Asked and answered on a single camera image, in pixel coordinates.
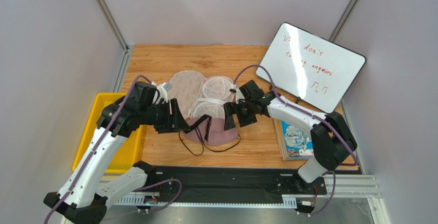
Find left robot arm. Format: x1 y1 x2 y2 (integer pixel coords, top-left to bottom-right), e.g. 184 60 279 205
43 81 190 223

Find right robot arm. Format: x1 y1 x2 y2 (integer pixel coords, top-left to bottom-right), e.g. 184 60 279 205
223 80 358 183

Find floral mesh laundry bag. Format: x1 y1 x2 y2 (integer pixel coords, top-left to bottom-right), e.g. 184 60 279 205
164 70 234 120

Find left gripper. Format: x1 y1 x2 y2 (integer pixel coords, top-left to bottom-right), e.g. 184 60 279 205
140 98 191 134

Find pink bra black straps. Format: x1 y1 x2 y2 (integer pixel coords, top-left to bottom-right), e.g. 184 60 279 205
178 114 241 157

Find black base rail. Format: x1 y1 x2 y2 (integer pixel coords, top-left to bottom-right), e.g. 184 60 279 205
147 166 327 204

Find whiteboard with red writing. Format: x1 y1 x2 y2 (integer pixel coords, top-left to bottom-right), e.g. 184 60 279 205
255 23 366 113

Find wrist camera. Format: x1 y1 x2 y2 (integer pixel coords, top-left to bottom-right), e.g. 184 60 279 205
229 84 245 103
155 82 172 104

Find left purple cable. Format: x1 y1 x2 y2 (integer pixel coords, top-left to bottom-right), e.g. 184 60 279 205
43 74 184 224

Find yellow plastic bin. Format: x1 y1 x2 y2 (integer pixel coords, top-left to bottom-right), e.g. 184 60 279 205
72 92 142 174

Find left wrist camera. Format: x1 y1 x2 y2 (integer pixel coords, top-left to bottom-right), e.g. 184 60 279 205
155 82 172 104

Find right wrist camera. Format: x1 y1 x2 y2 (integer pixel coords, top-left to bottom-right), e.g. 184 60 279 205
229 84 245 103

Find blue illustrated book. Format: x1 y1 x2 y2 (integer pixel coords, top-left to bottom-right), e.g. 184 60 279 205
273 119 314 161

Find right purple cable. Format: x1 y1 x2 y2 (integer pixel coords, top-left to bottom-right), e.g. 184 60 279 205
232 64 359 217

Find purple cable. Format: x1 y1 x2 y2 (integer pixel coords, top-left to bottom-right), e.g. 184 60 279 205
232 64 359 217
43 74 184 224

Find teal charger with cable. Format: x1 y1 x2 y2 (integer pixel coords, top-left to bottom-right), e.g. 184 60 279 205
284 125 311 149

